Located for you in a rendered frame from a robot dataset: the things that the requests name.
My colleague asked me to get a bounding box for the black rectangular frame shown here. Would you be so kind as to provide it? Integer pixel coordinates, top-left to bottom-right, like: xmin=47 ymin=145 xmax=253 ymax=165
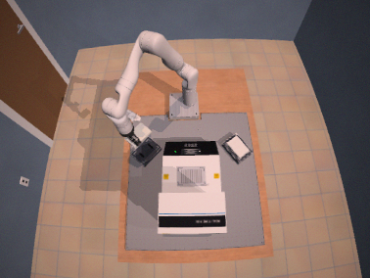
xmin=222 ymin=134 xmax=253 ymax=164

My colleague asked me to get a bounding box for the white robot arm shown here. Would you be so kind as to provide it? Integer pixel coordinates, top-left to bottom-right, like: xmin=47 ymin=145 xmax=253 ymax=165
xmin=102 ymin=30 xmax=199 ymax=134

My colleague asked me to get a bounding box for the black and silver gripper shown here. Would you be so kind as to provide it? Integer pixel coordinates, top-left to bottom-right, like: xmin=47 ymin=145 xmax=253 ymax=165
xmin=119 ymin=126 xmax=141 ymax=147

